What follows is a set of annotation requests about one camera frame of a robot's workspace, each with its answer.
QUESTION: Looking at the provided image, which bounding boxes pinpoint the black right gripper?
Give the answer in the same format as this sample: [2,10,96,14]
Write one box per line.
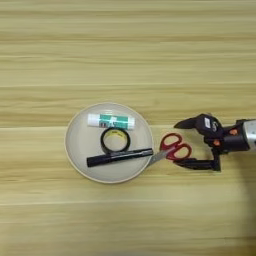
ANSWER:
[172,116,251,173]

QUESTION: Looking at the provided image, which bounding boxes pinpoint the red handled scissors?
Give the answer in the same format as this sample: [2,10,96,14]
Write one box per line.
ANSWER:
[146,132,194,168]

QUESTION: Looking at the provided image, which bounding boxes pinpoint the black marker pen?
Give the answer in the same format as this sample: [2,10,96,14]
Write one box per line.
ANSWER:
[86,147,155,169]

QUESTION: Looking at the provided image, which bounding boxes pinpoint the white green glue stick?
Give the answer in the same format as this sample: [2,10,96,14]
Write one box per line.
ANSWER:
[87,112,137,131]

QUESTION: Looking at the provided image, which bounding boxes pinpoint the black box white label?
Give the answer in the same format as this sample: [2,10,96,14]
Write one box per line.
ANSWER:
[195,113,224,138]

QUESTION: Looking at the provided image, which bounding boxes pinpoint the black tape roll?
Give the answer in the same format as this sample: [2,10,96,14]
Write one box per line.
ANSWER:
[100,126,132,155]

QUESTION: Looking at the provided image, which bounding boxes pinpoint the beige round plate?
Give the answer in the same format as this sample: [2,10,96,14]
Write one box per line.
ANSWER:
[64,101,155,184]

